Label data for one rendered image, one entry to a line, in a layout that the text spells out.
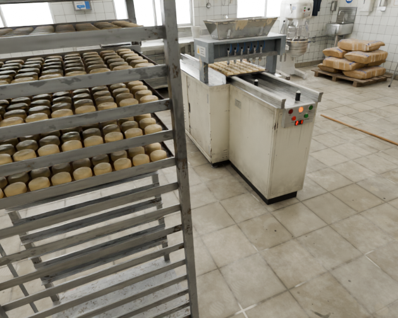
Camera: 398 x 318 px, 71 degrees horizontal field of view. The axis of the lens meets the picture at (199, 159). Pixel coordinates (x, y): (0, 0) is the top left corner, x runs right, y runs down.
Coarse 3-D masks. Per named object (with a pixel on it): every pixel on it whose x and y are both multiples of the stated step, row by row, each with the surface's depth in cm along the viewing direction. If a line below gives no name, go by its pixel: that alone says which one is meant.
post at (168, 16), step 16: (160, 0) 62; (176, 16) 63; (176, 32) 65; (176, 48) 66; (176, 64) 68; (176, 80) 70; (176, 96) 72; (176, 112) 74; (176, 128) 76; (176, 144) 78; (176, 160) 83; (192, 240) 99; (192, 256) 102; (192, 272) 107; (192, 288) 111; (192, 304) 116
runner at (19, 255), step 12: (144, 216) 89; (156, 216) 91; (96, 228) 84; (108, 228) 86; (120, 228) 87; (60, 240) 81; (72, 240) 82; (24, 252) 78; (36, 252) 79; (0, 264) 77
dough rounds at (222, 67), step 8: (208, 64) 270; (216, 64) 268; (224, 64) 265; (232, 64) 263; (240, 64) 263; (248, 64) 260; (224, 72) 239; (232, 72) 240; (240, 72) 238; (248, 72) 239
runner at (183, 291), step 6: (186, 288) 115; (174, 294) 113; (180, 294) 115; (156, 300) 114; (162, 300) 112; (168, 300) 113; (144, 306) 109; (150, 306) 111; (156, 306) 112; (126, 312) 110; (132, 312) 108; (138, 312) 109
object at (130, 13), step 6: (126, 0) 97; (132, 0) 97; (126, 6) 98; (132, 6) 98; (126, 12) 99; (132, 12) 99; (132, 42) 103; (138, 42) 104; (156, 180) 136; (162, 222) 149; (162, 246) 158; (168, 258) 163
